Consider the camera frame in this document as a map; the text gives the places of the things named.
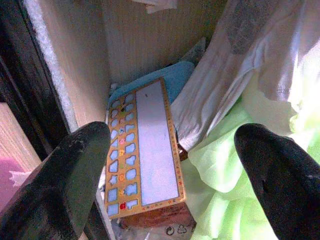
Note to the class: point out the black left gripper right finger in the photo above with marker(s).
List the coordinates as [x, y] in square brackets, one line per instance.
[285, 185]

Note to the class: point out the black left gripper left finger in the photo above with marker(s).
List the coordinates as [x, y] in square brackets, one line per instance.
[55, 190]

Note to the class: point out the pink cartoon print blanket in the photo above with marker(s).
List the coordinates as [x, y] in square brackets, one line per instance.
[10, 197]

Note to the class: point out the blue cloth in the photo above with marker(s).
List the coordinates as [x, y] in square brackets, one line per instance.
[175, 77]

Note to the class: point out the white torn paper scrap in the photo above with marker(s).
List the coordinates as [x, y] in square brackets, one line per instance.
[160, 5]

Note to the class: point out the light wooden board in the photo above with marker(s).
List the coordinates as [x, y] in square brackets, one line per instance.
[15, 135]

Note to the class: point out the white cloth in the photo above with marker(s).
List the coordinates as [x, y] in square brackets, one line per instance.
[250, 62]

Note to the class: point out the light green cloth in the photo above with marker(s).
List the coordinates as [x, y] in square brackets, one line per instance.
[225, 175]

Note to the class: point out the wooden shape puzzle box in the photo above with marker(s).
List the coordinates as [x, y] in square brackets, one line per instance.
[155, 150]

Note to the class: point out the beige storage box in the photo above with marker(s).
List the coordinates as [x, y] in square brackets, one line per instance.
[85, 62]

